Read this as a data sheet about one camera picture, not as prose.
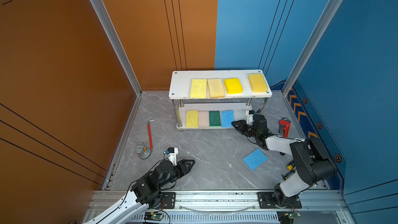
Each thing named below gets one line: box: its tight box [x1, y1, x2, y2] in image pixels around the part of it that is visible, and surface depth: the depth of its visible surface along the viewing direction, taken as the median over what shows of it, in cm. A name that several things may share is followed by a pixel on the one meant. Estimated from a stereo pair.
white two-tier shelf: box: [168, 69, 273, 133], surface depth 80 cm
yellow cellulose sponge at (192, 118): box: [185, 109, 199, 128], surface depth 96 cm
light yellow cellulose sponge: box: [189, 78, 207, 99], surface depth 74 cm
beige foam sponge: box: [198, 110, 210, 128], surface depth 98 cm
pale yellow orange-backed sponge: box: [207, 78, 225, 98], surface depth 74 cm
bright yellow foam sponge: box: [224, 77, 244, 95], surface depth 75 cm
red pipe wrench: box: [278, 117, 291, 138], surface depth 101 cm
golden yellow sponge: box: [248, 73, 268, 93], surface depth 77 cm
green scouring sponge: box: [209, 110, 221, 127], surface depth 96 cm
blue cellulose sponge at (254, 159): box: [243, 148, 268, 172], surface depth 87 cm
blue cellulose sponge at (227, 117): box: [221, 109, 234, 128], surface depth 96 cm
